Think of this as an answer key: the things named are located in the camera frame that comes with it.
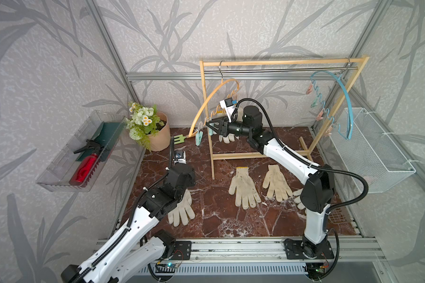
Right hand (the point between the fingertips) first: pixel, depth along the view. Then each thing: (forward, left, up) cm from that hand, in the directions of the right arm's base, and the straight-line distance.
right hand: (208, 122), depth 72 cm
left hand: (-14, +8, -14) cm, 21 cm away
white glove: (+9, -8, -22) cm, 25 cm away
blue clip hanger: (+41, -74, -29) cm, 89 cm away
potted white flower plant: (+4, +28, -5) cm, 29 cm away
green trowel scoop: (-10, +39, 0) cm, 41 cm away
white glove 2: (-23, +14, -36) cm, 45 cm away
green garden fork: (+22, +22, -36) cm, 48 cm away
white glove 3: (-15, -18, -37) cm, 44 cm away
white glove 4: (-10, -35, -36) cm, 51 cm away
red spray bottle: (-20, +40, -1) cm, 45 cm away
